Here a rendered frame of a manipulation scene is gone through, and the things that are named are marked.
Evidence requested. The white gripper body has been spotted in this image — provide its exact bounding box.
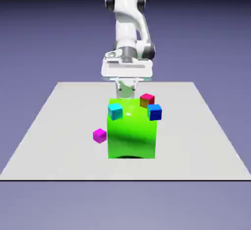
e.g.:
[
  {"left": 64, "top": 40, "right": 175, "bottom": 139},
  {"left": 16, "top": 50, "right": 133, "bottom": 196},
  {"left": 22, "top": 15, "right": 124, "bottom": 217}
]
[{"left": 100, "top": 56, "right": 153, "bottom": 82}]

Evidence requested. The small blue cube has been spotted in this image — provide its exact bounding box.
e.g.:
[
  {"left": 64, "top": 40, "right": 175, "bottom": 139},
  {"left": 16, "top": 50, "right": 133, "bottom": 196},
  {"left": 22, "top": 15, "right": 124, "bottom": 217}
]
[{"left": 147, "top": 103, "right": 163, "bottom": 121}]

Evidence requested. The large green box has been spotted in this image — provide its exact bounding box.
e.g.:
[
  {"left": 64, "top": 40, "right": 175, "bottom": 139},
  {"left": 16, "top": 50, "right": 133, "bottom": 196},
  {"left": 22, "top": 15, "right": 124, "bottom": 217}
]
[{"left": 106, "top": 98, "right": 158, "bottom": 159}]

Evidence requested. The small red cube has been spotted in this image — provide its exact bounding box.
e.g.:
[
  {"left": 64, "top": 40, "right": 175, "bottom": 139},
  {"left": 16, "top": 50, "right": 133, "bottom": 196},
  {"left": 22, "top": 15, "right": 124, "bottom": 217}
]
[{"left": 139, "top": 93, "right": 155, "bottom": 109}]

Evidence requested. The small magenta cube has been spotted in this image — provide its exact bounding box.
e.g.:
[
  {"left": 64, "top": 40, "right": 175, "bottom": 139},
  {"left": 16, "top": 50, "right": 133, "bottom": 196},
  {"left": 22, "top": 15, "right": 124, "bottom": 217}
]
[{"left": 92, "top": 128, "right": 108, "bottom": 144}]

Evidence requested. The small cyan cube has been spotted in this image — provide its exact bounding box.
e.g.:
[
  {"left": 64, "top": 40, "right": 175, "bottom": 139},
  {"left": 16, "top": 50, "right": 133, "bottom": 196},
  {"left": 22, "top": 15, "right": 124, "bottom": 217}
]
[{"left": 107, "top": 102, "right": 124, "bottom": 121}]

